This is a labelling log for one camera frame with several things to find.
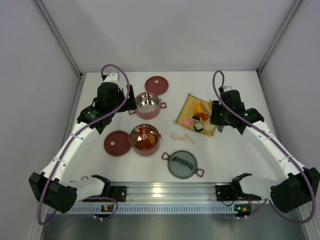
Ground dark red lid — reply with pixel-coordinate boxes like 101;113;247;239
144;76;169;96
103;130;131;157

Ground toy shrimp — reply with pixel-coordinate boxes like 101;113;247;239
141;128;148;140

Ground lower pink steel pot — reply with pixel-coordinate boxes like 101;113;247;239
129;123;162;157

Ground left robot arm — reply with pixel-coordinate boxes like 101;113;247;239
28;80;137;214

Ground right camera mount white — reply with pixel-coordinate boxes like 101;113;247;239
219;86;233;93

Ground red sausage toy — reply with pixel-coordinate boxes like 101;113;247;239
134;139;153;151

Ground beige spoon head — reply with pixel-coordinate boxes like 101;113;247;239
170;132;186;141

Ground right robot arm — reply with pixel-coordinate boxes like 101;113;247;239
210;89;320;213

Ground upper pink steel pot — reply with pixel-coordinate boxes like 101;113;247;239
128;92;167;120

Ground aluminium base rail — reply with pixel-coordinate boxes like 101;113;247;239
64;181;311;216

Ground orange toy fruit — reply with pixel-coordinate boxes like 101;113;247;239
194;103;204;114

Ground beige spoon handle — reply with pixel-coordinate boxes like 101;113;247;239
184;134;196;145

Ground white rice ball toy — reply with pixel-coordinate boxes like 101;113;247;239
203;121;216;132

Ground fried cutlet toy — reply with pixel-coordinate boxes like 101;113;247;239
147;135;158;146

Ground bamboo tray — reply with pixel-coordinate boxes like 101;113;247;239
174;93;216;137

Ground brown sausage toy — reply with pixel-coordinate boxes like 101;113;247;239
200;113;210;121

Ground upper dark red lid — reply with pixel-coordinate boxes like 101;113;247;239
144;76;169;96

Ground pink steel pot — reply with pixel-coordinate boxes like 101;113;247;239
128;92;167;120
129;123;162;157

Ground grey lid with handle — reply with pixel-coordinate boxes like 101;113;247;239
161;150;205;180

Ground metal tongs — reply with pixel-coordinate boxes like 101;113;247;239
200;100;224;133

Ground sushi roll white centre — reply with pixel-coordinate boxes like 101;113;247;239
193;122;204;132

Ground pink round toy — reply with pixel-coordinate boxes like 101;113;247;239
183;118;192;126

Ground camera mount white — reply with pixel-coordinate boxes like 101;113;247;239
103;72;123;90
219;86;233;93

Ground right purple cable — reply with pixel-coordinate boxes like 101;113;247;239
212;70;315;224

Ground lower dark red lid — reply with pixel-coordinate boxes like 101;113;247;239
103;130;131;157

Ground left camera mount white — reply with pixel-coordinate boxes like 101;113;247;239
103;72;123;90

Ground sushi roll orange centre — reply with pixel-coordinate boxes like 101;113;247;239
191;115;202;124

